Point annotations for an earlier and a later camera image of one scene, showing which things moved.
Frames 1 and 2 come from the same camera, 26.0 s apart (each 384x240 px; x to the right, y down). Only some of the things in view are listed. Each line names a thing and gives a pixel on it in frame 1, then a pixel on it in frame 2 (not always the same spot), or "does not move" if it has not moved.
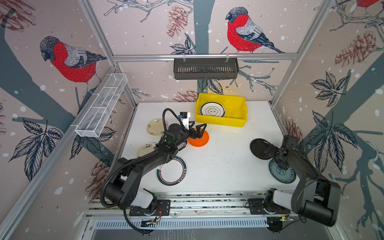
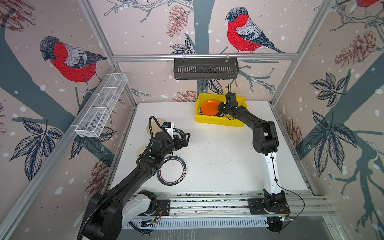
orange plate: x=199 y=142 → x=210 y=107
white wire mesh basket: x=91 y=123 does not move
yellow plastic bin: x=222 y=110 does not move
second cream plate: x=145 y=148 does not move
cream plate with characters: x=155 y=126 does not move
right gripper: x=273 y=152 → x=221 y=106
